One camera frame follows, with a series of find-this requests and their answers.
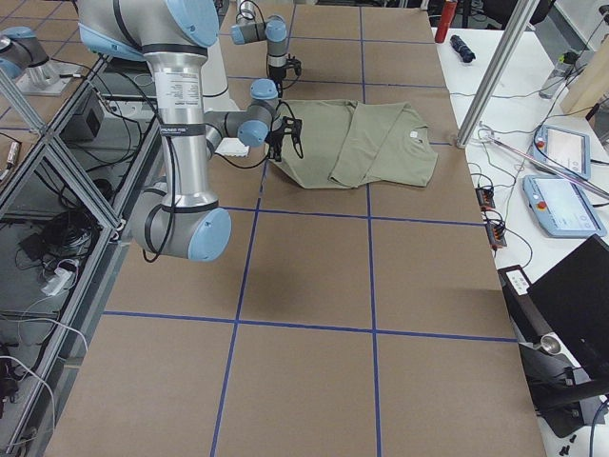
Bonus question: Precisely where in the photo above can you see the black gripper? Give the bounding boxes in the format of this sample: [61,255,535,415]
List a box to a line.
[265,116,304,162]
[266,54,303,98]

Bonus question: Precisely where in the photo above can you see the olive green long-sleeve shirt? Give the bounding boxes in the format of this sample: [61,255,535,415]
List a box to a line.
[270,100,438,189]

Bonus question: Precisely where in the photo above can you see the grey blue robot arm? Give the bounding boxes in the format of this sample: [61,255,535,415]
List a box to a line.
[79,1,303,262]
[230,1,302,98]

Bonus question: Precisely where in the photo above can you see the red water bottle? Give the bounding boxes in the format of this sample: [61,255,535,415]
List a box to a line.
[434,0,458,44]

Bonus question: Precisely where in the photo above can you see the folded dark blue umbrella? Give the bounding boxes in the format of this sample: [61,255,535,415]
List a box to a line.
[449,34,476,64]

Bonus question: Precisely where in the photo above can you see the green-tipped metal grabber stick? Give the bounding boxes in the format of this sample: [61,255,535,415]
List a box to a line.
[478,126,609,196]

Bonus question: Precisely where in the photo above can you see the brown control box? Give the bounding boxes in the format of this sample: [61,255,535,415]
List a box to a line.
[60,92,104,142]

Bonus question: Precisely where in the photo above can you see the far blue teach pendant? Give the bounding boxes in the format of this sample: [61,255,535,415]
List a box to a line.
[529,125,591,180]

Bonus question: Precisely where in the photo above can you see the blue teach pendant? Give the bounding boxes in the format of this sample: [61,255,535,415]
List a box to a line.
[522,175,607,239]
[529,125,591,180]

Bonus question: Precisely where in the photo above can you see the near blue teach pendant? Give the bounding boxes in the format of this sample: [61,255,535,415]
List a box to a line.
[522,175,607,239]

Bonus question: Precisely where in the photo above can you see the black monitor on stand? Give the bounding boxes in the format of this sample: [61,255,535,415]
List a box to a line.
[498,235,608,438]

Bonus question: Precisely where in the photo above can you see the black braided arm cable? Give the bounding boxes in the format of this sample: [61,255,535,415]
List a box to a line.
[142,97,305,263]

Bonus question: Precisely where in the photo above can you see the aluminium frame post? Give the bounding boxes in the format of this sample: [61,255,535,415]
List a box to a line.
[456,0,538,149]

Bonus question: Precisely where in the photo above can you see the aluminium extrusion frame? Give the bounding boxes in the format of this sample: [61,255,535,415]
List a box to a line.
[1,45,158,456]

